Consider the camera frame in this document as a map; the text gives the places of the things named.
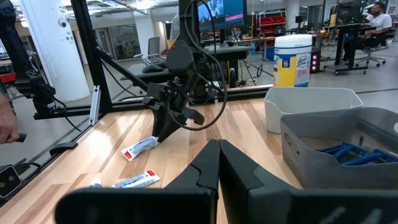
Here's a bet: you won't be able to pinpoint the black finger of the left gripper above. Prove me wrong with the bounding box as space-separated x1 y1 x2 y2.
182 107 205 126
152 108 184 143

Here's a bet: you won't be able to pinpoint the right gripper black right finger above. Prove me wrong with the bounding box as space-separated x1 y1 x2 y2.
219 140 398 224

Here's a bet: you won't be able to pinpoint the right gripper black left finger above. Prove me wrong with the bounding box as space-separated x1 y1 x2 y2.
55 140 221 224

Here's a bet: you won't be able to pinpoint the small white toothpaste tube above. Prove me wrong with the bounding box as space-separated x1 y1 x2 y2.
89 169 162 189
120 136 160 162

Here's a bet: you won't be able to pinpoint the black computer mouse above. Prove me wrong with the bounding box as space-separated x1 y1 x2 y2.
142 63 165 74

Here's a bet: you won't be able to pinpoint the black keyboard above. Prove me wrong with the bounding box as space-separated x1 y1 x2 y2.
144 55 169 68

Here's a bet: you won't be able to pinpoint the dark computer desk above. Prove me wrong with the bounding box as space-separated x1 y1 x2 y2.
119 62 175 94

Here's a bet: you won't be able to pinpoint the grey office chair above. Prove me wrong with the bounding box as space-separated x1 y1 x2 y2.
132 36 161 60
354 29 398 68

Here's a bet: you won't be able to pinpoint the black upright device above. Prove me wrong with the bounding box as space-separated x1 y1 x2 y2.
228 67 237 88

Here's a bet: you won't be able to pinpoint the dark grey plastic bin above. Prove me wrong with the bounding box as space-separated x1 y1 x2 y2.
279 107 398 190

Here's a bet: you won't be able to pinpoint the person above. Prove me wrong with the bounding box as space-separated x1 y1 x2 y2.
169 14 181 41
341 2 394 63

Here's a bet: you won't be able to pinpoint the grey-top desk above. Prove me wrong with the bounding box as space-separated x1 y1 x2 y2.
198 45 254 82

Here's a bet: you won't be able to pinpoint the light grey plastic bin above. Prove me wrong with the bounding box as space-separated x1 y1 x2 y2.
264 86 364 135

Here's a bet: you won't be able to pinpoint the monitor with blue screen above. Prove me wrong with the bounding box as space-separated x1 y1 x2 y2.
197 0 249 32

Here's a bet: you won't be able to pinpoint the yellow white wipes canister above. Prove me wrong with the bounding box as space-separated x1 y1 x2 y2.
272 33 313 88

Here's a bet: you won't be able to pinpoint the white round pillar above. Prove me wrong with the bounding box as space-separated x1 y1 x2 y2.
18 0 91 103

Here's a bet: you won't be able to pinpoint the red storage bins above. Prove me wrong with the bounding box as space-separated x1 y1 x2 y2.
256 14 287 35

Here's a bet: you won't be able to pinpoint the black device with lights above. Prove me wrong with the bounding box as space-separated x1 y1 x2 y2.
310 50 322 75

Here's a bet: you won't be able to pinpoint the person's hand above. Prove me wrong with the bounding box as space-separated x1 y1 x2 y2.
0 92 20 144

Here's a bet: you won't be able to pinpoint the black work table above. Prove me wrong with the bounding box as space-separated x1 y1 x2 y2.
322 23 379 77

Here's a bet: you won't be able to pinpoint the black monitor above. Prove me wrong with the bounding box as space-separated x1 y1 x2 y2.
336 0 364 25

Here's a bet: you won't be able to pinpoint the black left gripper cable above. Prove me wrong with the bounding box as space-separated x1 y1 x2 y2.
167 0 228 131

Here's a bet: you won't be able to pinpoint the silver aluminium bracket bar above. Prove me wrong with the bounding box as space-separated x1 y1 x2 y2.
88 85 102 126

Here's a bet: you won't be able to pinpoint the black frame clamp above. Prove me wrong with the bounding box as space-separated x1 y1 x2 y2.
49 141 79 157

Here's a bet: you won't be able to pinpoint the black table-level camera box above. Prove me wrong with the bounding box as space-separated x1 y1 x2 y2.
0 164 23 199

